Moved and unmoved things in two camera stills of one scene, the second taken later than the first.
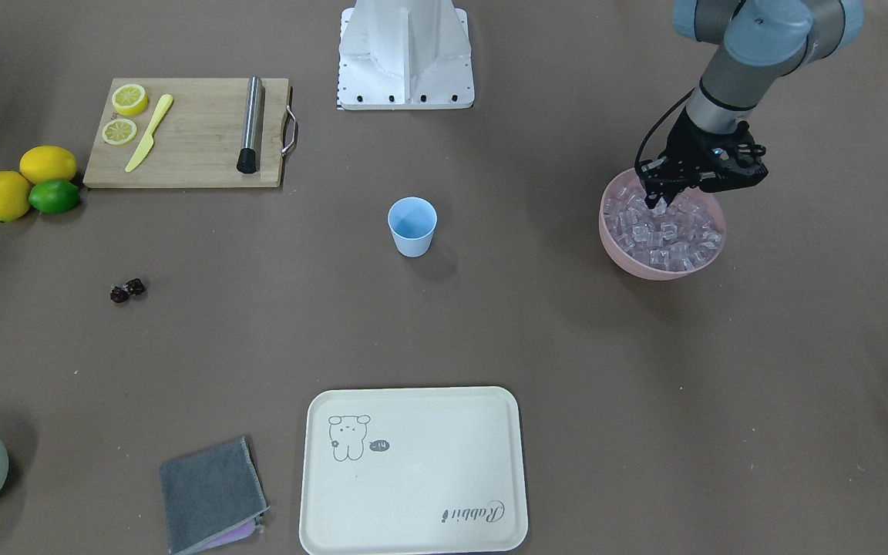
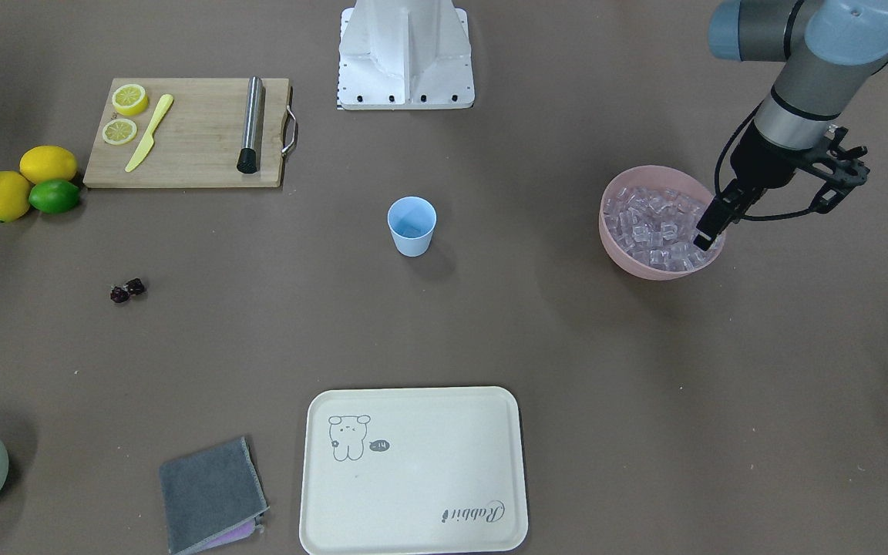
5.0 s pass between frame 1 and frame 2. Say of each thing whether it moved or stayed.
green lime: stayed
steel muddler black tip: stayed
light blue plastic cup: stayed
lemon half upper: stayed
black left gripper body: moved
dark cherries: stayed
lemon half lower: stayed
